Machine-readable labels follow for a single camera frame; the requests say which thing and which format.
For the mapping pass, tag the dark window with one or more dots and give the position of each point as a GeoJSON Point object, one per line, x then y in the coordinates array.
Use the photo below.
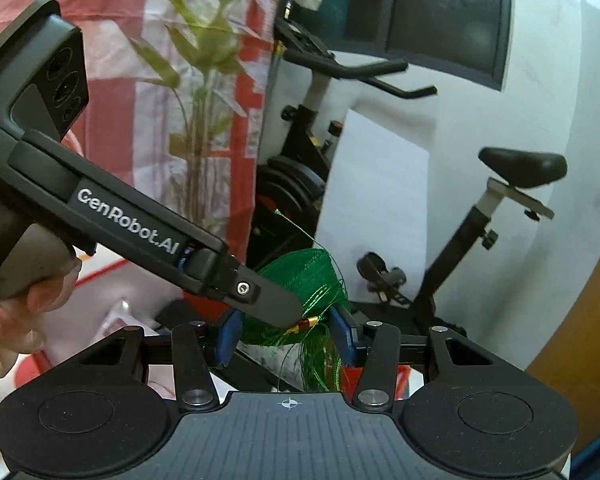
{"type": "Point", "coordinates": [464, 38]}

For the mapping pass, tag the black exercise bike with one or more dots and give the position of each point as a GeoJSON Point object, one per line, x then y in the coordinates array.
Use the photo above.
{"type": "Point", "coordinates": [294, 180]}

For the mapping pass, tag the red cardboard box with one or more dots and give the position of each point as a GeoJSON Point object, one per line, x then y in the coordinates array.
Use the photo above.
{"type": "Point", "coordinates": [111, 295]}

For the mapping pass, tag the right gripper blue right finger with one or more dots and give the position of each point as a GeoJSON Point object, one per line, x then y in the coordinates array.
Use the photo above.
{"type": "Point", "coordinates": [374, 348]}

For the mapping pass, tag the pink printed backdrop cloth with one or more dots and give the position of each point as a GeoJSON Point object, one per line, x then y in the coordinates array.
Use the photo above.
{"type": "Point", "coordinates": [176, 105]}

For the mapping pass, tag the person left hand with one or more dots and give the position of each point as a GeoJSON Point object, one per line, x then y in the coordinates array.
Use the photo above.
{"type": "Point", "coordinates": [22, 316]}

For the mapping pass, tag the white foam sheet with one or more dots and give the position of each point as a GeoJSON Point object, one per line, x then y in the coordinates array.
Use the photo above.
{"type": "Point", "coordinates": [375, 201]}

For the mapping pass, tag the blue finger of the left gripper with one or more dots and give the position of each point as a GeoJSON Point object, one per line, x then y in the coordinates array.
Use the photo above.
{"type": "Point", "coordinates": [226, 279]}

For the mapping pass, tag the wooden door frame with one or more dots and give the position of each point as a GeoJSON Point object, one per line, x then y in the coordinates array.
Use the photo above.
{"type": "Point", "coordinates": [570, 361]}

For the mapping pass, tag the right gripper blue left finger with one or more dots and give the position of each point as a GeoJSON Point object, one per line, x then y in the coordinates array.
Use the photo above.
{"type": "Point", "coordinates": [196, 349]}

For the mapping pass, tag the green fringe tassel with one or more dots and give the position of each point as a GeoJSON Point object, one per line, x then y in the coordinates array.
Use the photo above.
{"type": "Point", "coordinates": [305, 357]}

